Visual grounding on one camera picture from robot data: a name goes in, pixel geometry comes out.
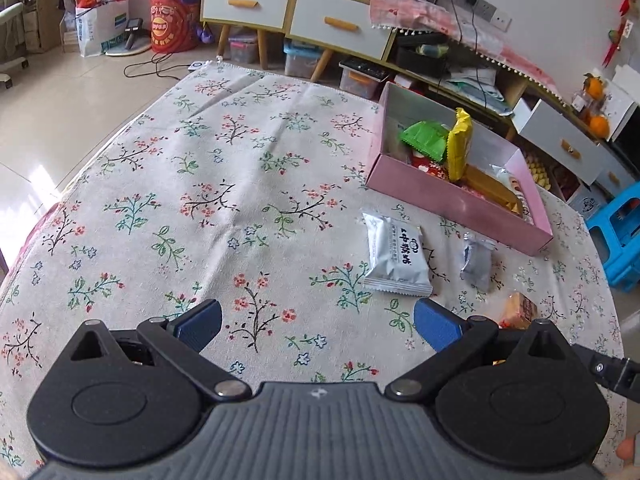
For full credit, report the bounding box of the small silver snack packet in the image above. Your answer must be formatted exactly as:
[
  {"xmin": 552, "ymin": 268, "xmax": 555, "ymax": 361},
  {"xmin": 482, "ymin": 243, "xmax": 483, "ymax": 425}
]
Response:
[{"xmin": 460, "ymin": 232, "xmax": 496, "ymax": 292}]

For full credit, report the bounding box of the orange white snack packet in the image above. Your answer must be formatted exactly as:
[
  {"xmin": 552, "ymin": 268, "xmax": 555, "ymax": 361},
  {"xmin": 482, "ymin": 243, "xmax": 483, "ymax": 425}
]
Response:
[{"xmin": 499, "ymin": 292, "xmax": 538, "ymax": 330}]

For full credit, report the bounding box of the white monkey snack packet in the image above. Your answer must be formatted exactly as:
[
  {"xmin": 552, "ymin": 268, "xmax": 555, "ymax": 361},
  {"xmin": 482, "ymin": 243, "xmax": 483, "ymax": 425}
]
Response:
[{"xmin": 362, "ymin": 211, "xmax": 433, "ymax": 297}]

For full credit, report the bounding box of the gold snack bar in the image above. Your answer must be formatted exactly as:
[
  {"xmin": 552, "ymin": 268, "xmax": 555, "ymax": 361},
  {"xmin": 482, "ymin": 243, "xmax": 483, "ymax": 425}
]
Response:
[{"xmin": 461, "ymin": 165, "xmax": 523, "ymax": 217}]

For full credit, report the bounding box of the red snack packet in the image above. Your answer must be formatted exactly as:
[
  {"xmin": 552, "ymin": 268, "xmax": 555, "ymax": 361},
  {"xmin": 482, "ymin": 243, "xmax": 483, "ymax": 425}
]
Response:
[{"xmin": 410, "ymin": 151, "xmax": 448, "ymax": 181}]

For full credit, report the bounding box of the pink cardboard box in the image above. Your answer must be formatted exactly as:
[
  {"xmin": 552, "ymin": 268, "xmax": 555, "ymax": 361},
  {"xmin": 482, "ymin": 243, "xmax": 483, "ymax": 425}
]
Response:
[{"xmin": 366, "ymin": 82, "xmax": 553, "ymax": 256}]

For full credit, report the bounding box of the yellow snack packet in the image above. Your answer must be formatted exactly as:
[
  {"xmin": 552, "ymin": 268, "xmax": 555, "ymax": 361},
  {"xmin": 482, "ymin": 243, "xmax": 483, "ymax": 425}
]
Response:
[{"xmin": 446, "ymin": 107, "xmax": 473, "ymax": 182}]

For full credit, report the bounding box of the green snack packet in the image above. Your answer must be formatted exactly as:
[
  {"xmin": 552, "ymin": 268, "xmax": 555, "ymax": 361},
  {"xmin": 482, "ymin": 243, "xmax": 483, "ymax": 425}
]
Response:
[{"xmin": 400, "ymin": 120, "xmax": 449, "ymax": 162}]

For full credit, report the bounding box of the white striped snack bar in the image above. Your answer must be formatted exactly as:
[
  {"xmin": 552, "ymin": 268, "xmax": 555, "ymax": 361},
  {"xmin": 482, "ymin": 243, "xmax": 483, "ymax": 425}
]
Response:
[{"xmin": 491, "ymin": 165, "xmax": 533, "ymax": 223}]

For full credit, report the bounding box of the person right hand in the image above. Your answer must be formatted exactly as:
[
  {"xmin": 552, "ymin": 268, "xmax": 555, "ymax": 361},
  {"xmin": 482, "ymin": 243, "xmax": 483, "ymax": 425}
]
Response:
[{"xmin": 611, "ymin": 434, "xmax": 640, "ymax": 480}]

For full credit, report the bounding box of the blue plastic stool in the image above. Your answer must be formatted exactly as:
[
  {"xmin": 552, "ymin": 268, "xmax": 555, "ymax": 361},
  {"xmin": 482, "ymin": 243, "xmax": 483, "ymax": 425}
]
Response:
[{"xmin": 587, "ymin": 186, "xmax": 639, "ymax": 292}]

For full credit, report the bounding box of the floral tablecloth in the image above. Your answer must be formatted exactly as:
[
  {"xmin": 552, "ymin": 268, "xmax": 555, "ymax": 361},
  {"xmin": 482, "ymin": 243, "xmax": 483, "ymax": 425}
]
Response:
[{"xmin": 1, "ymin": 64, "xmax": 623, "ymax": 474}]

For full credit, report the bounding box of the yellow egg tray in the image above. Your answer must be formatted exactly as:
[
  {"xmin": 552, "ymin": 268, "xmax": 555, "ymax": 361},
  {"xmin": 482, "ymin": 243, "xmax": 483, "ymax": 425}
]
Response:
[{"xmin": 523, "ymin": 152, "xmax": 551, "ymax": 191}]

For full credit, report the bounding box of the open white drawer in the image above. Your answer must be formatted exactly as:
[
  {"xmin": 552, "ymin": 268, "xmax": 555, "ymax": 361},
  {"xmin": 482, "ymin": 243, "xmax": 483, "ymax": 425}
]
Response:
[{"xmin": 512, "ymin": 98, "xmax": 604, "ymax": 184}]

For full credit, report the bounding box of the orange fruit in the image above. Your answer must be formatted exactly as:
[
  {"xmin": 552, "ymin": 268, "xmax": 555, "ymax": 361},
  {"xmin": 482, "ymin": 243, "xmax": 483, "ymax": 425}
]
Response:
[{"xmin": 588, "ymin": 115, "xmax": 610, "ymax": 140}]

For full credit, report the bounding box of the microwave oven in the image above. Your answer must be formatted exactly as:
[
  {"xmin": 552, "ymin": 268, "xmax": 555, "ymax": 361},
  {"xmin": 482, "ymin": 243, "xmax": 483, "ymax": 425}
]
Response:
[{"xmin": 602, "ymin": 81, "xmax": 639, "ymax": 167}]

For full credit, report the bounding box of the red lantern bag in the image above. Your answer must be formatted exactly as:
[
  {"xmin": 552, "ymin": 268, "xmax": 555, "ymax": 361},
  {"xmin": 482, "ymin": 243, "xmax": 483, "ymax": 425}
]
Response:
[{"xmin": 150, "ymin": 0, "xmax": 200, "ymax": 54}]

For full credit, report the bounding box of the white paper shopping bag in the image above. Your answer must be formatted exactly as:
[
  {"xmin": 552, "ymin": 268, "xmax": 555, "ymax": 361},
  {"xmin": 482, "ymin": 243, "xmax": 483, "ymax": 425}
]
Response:
[{"xmin": 75, "ymin": 0, "xmax": 129, "ymax": 58}]

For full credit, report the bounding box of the pink cloth on cabinet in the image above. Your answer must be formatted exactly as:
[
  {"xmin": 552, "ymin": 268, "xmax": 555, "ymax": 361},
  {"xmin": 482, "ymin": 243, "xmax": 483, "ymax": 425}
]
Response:
[{"xmin": 369, "ymin": 0, "xmax": 561, "ymax": 99}]

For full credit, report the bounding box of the white drawer cabinet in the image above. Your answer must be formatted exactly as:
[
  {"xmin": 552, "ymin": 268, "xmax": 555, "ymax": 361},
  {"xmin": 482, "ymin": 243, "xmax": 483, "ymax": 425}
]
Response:
[{"xmin": 286, "ymin": 0, "xmax": 393, "ymax": 82}]

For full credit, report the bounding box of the white office chair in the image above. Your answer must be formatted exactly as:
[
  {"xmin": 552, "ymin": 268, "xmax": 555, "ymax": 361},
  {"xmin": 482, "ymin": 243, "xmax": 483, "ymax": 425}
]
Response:
[{"xmin": 0, "ymin": 2, "xmax": 29, "ymax": 90}]

